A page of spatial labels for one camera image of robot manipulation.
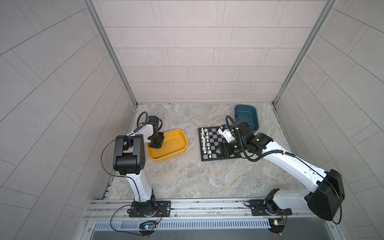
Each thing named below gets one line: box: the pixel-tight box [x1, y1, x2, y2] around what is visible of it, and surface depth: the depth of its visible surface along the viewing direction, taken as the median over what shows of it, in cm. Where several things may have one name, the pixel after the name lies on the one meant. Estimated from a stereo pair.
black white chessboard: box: [198, 126, 242, 162], surface depth 93 cm
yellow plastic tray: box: [146, 129, 188, 162], surface depth 93 cm
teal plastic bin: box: [234, 104, 259, 132], surface depth 109 cm
